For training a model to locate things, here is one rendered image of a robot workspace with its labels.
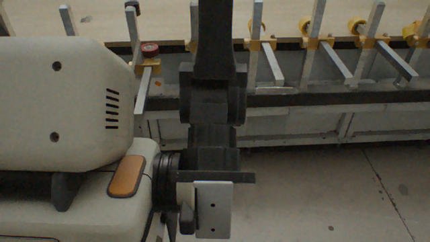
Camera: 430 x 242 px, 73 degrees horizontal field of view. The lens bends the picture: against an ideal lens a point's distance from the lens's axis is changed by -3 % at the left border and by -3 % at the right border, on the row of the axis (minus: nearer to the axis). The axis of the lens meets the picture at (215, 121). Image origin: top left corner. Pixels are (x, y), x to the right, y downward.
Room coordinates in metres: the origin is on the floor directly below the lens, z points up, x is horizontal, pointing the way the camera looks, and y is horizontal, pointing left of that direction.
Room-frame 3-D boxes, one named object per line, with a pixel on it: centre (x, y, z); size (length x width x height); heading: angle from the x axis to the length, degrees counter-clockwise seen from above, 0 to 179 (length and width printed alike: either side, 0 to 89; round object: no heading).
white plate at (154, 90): (1.13, 0.36, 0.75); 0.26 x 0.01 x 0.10; 93
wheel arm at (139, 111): (1.03, 0.28, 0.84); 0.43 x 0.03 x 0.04; 3
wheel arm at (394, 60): (1.15, -0.71, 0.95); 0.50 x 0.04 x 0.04; 3
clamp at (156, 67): (1.16, 0.31, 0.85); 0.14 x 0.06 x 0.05; 93
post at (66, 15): (1.14, 0.58, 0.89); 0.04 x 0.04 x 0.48; 3
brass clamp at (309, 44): (1.20, -0.44, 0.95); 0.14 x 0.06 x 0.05; 93
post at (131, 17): (1.16, 0.33, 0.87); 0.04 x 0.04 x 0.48; 3
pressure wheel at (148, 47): (1.23, 0.29, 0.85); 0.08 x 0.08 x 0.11
